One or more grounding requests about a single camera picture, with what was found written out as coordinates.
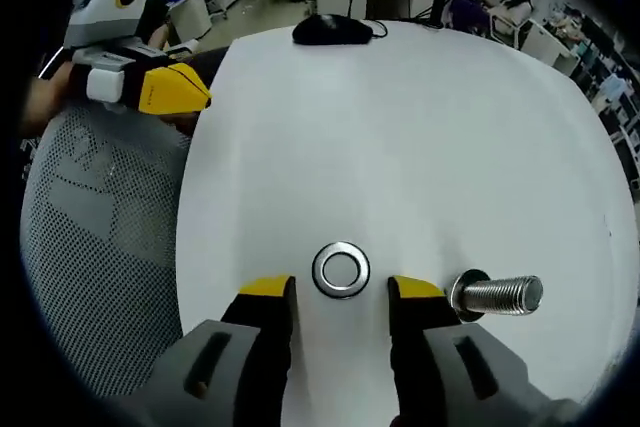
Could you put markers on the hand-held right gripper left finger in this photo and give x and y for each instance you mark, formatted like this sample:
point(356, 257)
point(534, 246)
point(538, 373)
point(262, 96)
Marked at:
point(265, 337)

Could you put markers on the black oval mouse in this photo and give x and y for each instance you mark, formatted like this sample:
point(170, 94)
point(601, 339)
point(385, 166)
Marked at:
point(330, 31)

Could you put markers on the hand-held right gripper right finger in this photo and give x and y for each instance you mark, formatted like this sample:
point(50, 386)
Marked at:
point(420, 342)

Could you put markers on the grey mesh office chair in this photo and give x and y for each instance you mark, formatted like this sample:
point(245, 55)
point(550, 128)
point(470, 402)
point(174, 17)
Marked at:
point(100, 247)

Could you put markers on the white drawer cabinet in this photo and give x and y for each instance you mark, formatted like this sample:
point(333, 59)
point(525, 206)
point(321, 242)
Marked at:
point(190, 14)

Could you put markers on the small silver washer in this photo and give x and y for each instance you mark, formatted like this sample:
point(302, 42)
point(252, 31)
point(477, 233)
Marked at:
point(317, 269)

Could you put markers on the small round-base threaded stud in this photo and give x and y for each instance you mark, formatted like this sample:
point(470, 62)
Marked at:
point(500, 294)

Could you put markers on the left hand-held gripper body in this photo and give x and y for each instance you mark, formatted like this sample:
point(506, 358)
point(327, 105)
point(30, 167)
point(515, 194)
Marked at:
point(105, 17)

